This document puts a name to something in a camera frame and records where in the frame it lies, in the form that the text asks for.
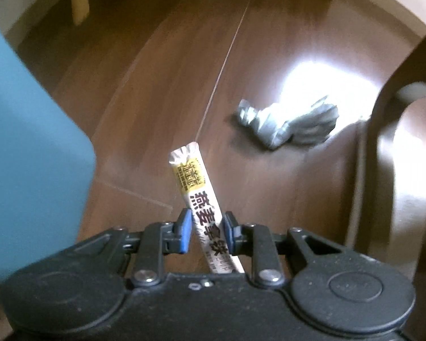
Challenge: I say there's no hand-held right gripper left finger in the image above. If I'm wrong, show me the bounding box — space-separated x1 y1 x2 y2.
74 208 193 288

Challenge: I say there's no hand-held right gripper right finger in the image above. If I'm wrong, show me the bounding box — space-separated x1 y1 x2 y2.
223 211 346 288

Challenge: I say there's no white yellow stick packet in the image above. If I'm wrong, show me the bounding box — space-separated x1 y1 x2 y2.
168 141 245 276

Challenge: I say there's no teal plastic waste bin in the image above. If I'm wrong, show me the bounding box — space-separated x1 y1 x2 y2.
0 11 97 286

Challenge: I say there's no crumpled silver wrapper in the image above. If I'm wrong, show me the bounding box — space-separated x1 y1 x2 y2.
236 95 341 150

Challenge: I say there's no brown curved chair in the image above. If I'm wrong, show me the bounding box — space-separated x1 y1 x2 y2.
344 18 426 279

